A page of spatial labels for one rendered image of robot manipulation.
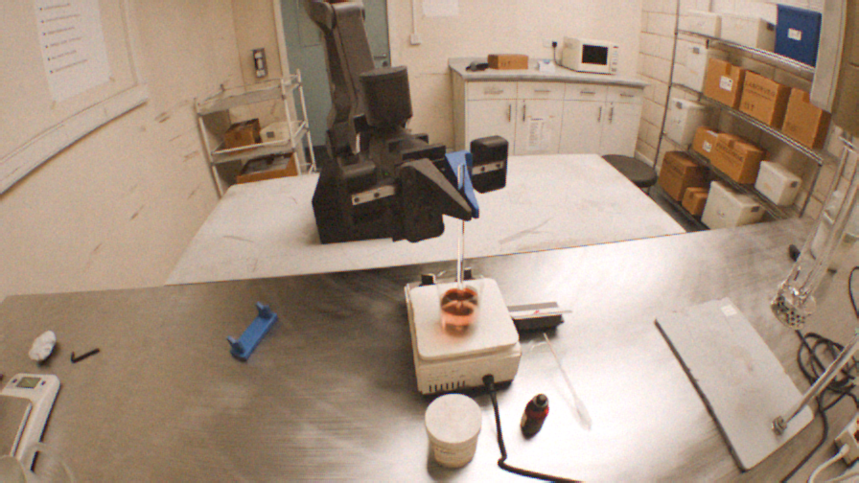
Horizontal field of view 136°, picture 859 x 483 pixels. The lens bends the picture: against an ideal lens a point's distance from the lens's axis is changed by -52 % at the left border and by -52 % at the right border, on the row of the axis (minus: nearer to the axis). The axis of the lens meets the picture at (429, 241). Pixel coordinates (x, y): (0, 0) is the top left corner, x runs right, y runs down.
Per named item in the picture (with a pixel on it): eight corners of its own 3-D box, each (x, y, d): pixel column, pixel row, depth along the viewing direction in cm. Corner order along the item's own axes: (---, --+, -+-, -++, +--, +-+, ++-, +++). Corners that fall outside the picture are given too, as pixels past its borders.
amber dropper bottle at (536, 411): (547, 420, 40) (560, 392, 36) (535, 438, 38) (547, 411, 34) (527, 409, 42) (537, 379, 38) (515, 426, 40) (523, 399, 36)
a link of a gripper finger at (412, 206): (433, 155, 34) (435, 210, 37) (398, 164, 33) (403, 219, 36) (473, 183, 29) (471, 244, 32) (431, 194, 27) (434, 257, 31)
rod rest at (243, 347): (264, 312, 57) (257, 298, 55) (279, 317, 57) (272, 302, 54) (231, 355, 50) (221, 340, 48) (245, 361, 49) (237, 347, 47)
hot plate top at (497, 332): (408, 292, 49) (408, 287, 49) (494, 281, 50) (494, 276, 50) (419, 362, 40) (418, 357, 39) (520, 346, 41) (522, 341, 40)
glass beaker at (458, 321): (440, 310, 46) (438, 260, 41) (482, 313, 45) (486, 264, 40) (432, 346, 41) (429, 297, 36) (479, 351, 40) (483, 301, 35)
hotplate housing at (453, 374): (405, 295, 60) (401, 258, 56) (481, 286, 61) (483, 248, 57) (421, 414, 42) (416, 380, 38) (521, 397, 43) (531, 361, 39)
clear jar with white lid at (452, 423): (425, 427, 40) (421, 396, 36) (474, 422, 41) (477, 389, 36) (429, 471, 36) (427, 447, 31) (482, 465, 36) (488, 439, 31)
